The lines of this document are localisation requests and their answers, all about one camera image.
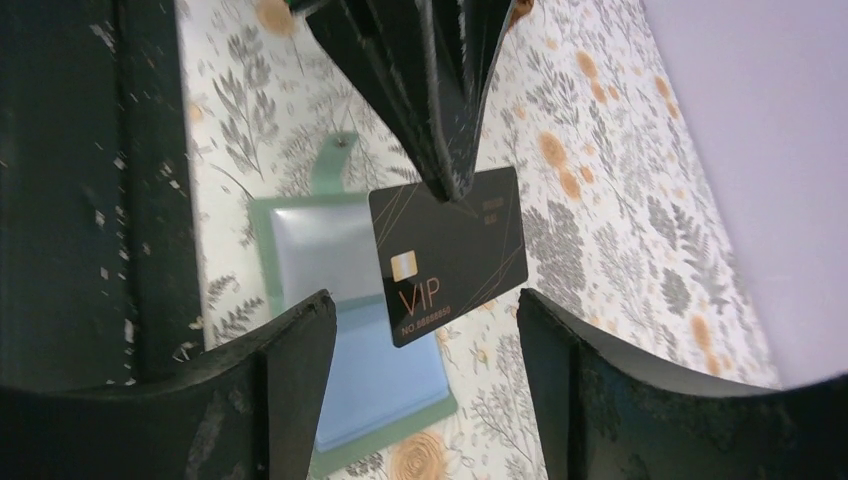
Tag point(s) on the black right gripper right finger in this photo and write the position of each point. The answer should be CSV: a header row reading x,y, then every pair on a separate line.
x,y
606,409

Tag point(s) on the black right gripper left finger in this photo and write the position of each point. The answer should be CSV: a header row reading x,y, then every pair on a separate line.
x,y
246,410

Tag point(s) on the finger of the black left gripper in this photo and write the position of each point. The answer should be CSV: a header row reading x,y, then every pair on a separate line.
x,y
467,37
347,31

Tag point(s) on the floral patterned table mat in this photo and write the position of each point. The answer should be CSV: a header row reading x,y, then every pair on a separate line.
x,y
621,224

